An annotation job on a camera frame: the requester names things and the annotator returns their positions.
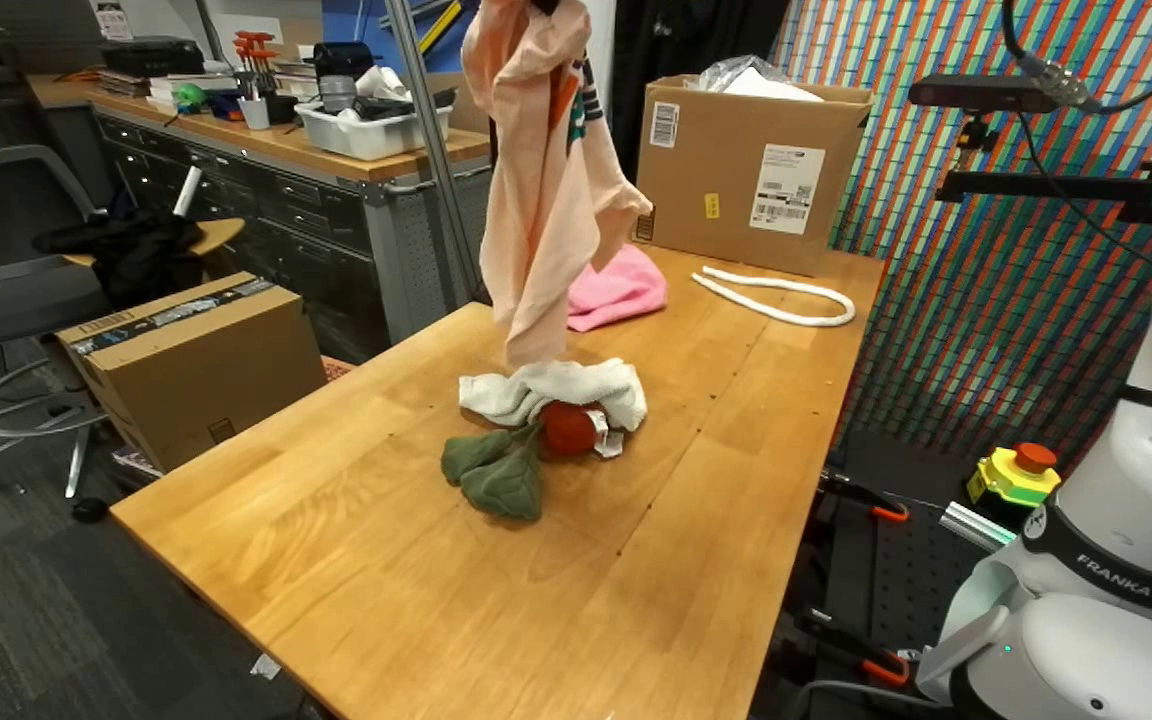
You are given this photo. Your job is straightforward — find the white towel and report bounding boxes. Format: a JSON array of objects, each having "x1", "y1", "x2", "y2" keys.
[{"x1": 453, "y1": 352, "x2": 650, "y2": 463}]

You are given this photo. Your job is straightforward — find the hot pink cloth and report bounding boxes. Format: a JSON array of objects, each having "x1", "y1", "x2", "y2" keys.
[{"x1": 564, "y1": 241, "x2": 673, "y2": 336}]

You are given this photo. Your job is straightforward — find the pale peach shirt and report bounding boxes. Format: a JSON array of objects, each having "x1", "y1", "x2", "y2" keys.
[{"x1": 454, "y1": 0, "x2": 657, "y2": 377}]

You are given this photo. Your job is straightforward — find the white rope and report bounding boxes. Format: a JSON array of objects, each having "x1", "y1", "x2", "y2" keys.
[{"x1": 688, "y1": 260, "x2": 865, "y2": 330}]

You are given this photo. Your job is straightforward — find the red radish plush green leaves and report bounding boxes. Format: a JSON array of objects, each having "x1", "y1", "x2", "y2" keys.
[{"x1": 437, "y1": 395, "x2": 632, "y2": 529}]

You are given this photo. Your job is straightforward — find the cardboard box with shipping label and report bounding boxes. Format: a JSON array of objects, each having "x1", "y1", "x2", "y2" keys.
[{"x1": 632, "y1": 72, "x2": 876, "y2": 278}]

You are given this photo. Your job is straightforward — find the silver slanted pole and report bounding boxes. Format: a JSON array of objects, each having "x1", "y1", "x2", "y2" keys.
[{"x1": 381, "y1": 0, "x2": 488, "y2": 307}]

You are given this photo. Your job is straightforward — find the wooden top workbench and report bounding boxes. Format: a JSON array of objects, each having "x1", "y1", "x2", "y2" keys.
[{"x1": 25, "y1": 66, "x2": 498, "y2": 362}]

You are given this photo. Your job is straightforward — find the white plastic bin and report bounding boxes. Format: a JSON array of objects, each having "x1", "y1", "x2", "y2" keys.
[{"x1": 293, "y1": 91, "x2": 458, "y2": 164}]

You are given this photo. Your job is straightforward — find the orange black clamp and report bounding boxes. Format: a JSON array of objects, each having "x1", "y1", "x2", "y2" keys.
[
  {"x1": 799, "y1": 602, "x2": 924, "y2": 697},
  {"x1": 810, "y1": 470, "x2": 915, "y2": 533}
]

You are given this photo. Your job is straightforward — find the white upright panel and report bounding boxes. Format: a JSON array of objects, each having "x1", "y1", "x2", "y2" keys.
[{"x1": 583, "y1": 0, "x2": 620, "y2": 174}]

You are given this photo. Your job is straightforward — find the clear plastic bag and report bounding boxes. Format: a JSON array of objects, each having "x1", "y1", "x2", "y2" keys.
[{"x1": 691, "y1": 50, "x2": 830, "y2": 107}]

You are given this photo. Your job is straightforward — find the cardboard box with black tape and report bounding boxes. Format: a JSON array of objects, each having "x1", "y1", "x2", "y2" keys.
[{"x1": 53, "y1": 269, "x2": 326, "y2": 475}]

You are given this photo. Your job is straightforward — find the black cup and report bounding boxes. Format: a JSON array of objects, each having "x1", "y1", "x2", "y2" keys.
[{"x1": 308, "y1": 36, "x2": 381, "y2": 110}]

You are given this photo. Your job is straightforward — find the small round wooden table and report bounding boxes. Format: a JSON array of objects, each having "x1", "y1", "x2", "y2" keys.
[{"x1": 59, "y1": 211, "x2": 253, "y2": 270}]

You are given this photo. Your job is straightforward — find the blue board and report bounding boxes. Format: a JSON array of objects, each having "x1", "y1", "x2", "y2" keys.
[{"x1": 318, "y1": 0, "x2": 473, "y2": 79}]

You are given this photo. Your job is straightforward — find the red spray bottle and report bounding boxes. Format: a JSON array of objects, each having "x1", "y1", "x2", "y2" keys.
[{"x1": 226, "y1": 26, "x2": 278, "y2": 131}]

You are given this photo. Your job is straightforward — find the yellow red emergency stop button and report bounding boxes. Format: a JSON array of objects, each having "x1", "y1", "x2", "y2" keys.
[{"x1": 964, "y1": 440, "x2": 1066, "y2": 534}]

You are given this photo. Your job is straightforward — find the black bag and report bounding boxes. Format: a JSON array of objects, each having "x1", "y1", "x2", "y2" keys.
[{"x1": 31, "y1": 207, "x2": 213, "y2": 310}]

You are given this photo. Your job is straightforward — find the black case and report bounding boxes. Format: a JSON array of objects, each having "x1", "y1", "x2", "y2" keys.
[{"x1": 96, "y1": 36, "x2": 209, "y2": 79}]

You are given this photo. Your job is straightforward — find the gray office chair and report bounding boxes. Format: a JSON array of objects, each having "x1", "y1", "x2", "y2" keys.
[{"x1": 0, "y1": 139, "x2": 119, "y2": 354}]

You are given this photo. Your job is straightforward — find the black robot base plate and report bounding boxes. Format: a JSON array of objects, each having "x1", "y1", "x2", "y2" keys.
[{"x1": 809, "y1": 470, "x2": 1008, "y2": 685}]

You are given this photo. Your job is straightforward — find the black bar-shaped camera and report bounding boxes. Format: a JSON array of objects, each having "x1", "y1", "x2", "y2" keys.
[{"x1": 909, "y1": 72, "x2": 1083, "y2": 115}]

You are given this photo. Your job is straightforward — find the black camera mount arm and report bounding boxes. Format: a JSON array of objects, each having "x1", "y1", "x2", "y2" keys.
[{"x1": 930, "y1": 110, "x2": 1152, "y2": 233}]

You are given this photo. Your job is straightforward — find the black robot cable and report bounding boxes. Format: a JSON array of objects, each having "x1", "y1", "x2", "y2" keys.
[{"x1": 995, "y1": 0, "x2": 1152, "y2": 115}]

